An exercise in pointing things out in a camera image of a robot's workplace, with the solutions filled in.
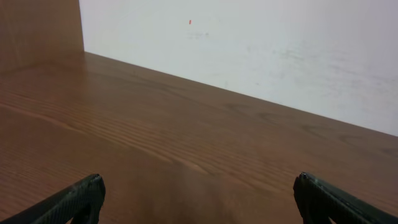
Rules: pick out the wooden side panel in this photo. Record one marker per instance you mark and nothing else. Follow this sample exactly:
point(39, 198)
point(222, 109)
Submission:
point(34, 31)

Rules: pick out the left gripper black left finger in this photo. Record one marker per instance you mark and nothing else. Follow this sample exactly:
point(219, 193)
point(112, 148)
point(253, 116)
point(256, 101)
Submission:
point(80, 203)

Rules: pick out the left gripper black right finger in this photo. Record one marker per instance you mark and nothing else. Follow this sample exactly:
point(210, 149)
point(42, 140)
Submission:
point(320, 202)

